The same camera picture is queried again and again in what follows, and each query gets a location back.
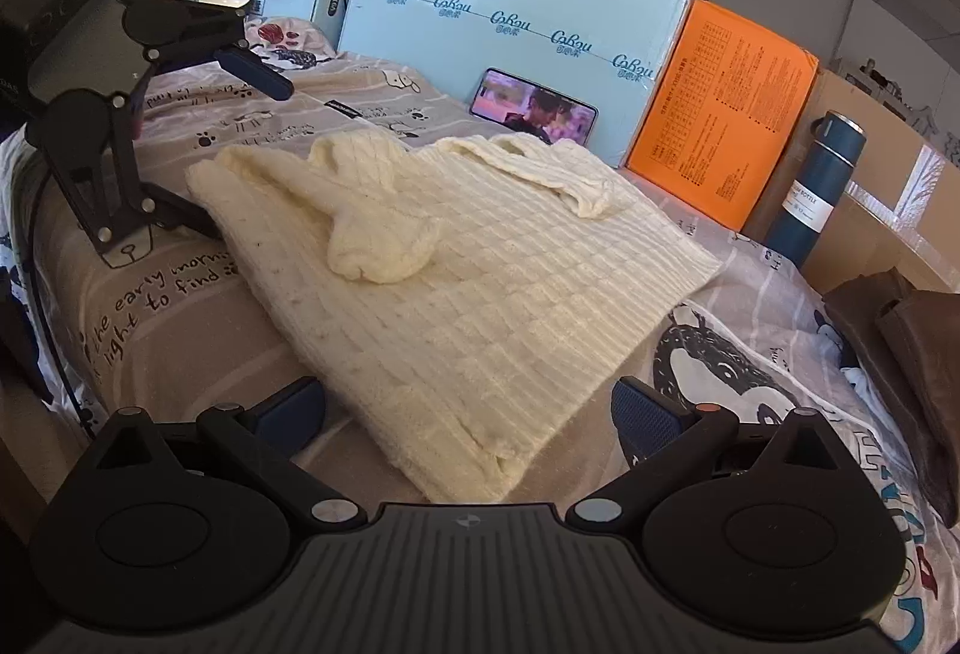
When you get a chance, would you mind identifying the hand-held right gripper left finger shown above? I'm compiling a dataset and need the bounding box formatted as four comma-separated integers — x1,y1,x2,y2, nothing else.
75,375,368,536

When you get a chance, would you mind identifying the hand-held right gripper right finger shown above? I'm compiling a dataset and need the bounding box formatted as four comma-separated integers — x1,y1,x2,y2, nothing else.
566,376,863,535

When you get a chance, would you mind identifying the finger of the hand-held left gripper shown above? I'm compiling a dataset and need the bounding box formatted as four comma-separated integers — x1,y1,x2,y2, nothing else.
30,76,226,250
124,0,295,102

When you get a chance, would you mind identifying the cream knit sweater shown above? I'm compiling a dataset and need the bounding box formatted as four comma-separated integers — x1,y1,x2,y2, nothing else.
184,129,725,505

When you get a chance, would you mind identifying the printed cartoon bed sheet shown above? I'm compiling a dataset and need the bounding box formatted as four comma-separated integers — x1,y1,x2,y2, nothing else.
0,13,960,654

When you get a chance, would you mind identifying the brown leather garment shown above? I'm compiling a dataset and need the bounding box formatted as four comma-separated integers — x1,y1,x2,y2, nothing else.
821,268,960,527

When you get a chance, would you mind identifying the smartphone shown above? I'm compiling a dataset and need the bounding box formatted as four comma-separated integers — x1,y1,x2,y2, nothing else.
469,67,599,146

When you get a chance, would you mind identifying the dark blue vacuum bottle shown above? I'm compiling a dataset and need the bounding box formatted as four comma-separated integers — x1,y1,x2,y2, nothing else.
763,110,867,270

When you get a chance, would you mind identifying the orange cardboard box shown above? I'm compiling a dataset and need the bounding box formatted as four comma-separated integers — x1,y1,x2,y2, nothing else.
625,0,820,233

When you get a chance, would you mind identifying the large brown cardboard box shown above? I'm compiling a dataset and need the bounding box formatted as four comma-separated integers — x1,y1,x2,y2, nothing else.
739,69,960,295

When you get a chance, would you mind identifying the grey wall lettering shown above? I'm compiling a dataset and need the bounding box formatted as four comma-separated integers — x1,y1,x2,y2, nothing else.
836,54,960,167

